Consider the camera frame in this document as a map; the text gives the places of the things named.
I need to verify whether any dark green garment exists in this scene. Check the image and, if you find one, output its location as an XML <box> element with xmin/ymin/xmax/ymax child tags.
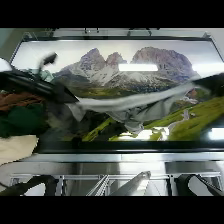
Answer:
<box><xmin>0</xmin><ymin>104</ymin><xmax>49</xmax><ymax>139</ymax></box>

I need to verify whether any brown garment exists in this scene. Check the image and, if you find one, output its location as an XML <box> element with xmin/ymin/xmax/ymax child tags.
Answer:
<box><xmin>0</xmin><ymin>92</ymin><xmax>46</xmax><ymax>112</ymax></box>

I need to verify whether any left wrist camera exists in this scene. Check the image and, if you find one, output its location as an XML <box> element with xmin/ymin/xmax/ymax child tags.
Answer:
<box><xmin>37</xmin><ymin>52</ymin><xmax>59</xmax><ymax>76</ymax></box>

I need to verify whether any pale green garment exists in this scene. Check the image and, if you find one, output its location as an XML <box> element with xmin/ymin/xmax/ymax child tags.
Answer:
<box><xmin>32</xmin><ymin>68</ymin><xmax>55</xmax><ymax>83</ymax></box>

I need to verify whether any cream garment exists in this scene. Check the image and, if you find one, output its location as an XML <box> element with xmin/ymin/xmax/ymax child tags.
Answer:
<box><xmin>0</xmin><ymin>134</ymin><xmax>40</xmax><ymax>167</ymax></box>

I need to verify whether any grey garment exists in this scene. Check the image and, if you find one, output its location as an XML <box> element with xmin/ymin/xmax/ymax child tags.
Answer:
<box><xmin>65</xmin><ymin>82</ymin><xmax>202</xmax><ymax>135</ymax></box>

